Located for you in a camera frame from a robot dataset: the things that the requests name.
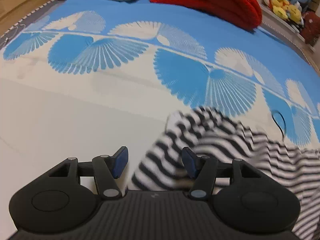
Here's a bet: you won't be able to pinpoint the black white striped garment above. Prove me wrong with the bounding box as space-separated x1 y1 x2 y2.
127 107 319 239

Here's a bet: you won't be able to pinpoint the blue patterned bed sheet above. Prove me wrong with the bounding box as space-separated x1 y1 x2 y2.
1 0 319 239

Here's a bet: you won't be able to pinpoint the white window sill ledge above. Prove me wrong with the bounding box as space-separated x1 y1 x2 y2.
257 0 316 54

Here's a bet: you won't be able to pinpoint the dark red owl cushion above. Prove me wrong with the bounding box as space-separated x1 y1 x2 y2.
300 11 320 46

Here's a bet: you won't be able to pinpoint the yellow plush toys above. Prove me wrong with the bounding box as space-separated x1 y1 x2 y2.
263 0 304 27

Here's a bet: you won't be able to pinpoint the black hair tie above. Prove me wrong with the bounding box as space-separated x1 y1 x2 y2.
271 109 287 138

